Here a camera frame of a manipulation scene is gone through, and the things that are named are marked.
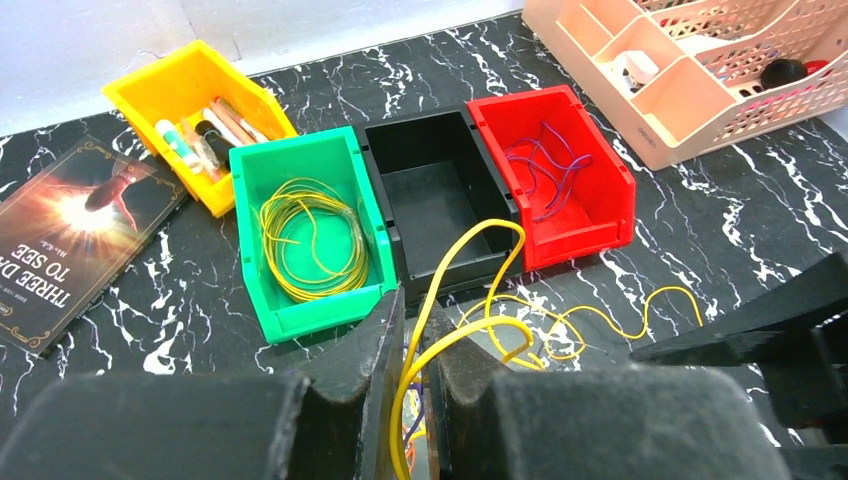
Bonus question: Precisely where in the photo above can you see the dark paperback book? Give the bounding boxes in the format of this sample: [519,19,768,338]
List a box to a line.
[1,136,187,355]

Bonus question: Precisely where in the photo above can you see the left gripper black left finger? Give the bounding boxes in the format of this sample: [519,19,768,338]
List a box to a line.
[1,288,405,479]

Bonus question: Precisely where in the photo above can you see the white item in rack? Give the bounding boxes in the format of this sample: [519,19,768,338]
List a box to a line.
[610,50,660,94]

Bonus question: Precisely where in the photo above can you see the dark red cable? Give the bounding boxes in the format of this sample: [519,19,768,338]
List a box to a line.
[504,120,595,224]

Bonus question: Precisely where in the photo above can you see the green plastic bin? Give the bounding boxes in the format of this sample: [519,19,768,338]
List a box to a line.
[231,126,398,344]

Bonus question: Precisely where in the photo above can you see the yellow cables in green bin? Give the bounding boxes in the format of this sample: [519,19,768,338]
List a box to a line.
[256,177,371,305]

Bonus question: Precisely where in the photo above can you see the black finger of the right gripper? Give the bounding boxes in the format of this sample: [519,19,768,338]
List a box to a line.
[631,251,847,429]

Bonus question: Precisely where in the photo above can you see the red plastic bin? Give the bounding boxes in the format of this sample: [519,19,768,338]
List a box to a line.
[467,85,636,272]

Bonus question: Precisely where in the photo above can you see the peach plastic file rack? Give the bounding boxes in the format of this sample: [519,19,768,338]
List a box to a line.
[522,1,847,170]

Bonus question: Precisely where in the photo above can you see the black plastic bin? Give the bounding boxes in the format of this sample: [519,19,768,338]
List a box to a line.
[354,105,520,307]

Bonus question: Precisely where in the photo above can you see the yellow single cable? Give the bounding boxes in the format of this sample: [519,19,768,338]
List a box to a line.
[388,218,705,480]

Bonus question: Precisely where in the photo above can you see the yellow plastic bin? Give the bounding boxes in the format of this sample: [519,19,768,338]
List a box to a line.
[102,40,297,218]

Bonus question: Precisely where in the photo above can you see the markers in yellow bin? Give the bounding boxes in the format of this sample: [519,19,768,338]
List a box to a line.
[154,97,270,184]

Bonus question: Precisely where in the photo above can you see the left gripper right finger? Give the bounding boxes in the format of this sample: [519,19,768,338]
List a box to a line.
[427,338,790,479]

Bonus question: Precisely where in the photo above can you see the orange yellow cables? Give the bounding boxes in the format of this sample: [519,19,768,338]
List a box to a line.
[400,344,439,480]

